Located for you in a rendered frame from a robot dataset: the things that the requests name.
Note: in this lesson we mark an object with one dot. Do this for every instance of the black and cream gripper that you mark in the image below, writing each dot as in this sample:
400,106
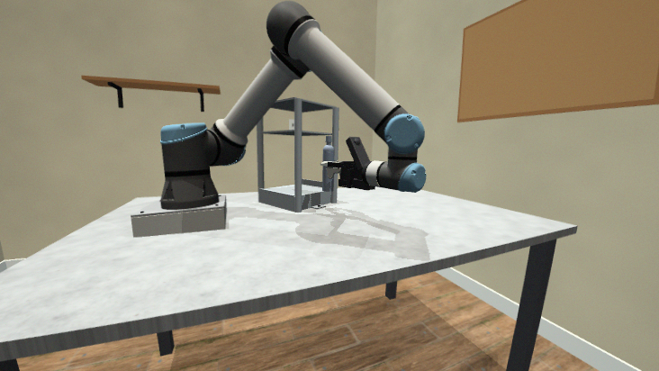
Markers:
350,177

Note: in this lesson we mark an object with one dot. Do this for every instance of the dark grey bottle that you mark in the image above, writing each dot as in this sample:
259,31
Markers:
328,155

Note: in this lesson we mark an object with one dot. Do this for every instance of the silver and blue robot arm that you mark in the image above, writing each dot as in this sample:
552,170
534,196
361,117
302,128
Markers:
189,150

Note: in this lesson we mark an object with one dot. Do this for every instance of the white shelving unit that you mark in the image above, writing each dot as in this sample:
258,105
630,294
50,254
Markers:
304,194

